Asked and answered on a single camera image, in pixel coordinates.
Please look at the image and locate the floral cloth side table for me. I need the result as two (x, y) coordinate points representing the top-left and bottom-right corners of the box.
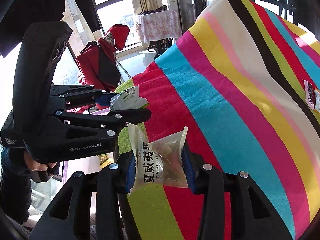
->
(135, 10), (182, 44)

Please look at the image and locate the red bag on chair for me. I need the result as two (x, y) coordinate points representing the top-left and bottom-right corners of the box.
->
(76, 24), (130, 92)

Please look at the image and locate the clear white text packet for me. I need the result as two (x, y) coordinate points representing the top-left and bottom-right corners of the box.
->
(125, 124), (188, 194)

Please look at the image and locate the left hand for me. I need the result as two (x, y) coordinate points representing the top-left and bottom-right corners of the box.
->
(24, 151), (57, 172)

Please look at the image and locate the pink chocolate snack packet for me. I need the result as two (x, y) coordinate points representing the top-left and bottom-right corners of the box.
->
(303, 80), (315, 111)

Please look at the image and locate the colourful striped tablecloth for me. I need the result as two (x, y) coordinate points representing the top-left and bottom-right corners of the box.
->
(118, 0), (319, 239)

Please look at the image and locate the orange white nut packet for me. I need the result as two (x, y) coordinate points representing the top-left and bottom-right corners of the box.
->
(314, 88), (320, 114)

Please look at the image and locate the green white snack packet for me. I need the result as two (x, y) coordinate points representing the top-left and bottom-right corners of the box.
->
(110, 86), (149, 111)

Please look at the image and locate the black left sleeve forearm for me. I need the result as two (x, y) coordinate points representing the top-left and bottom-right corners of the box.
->
(1, 148), (31, 224)

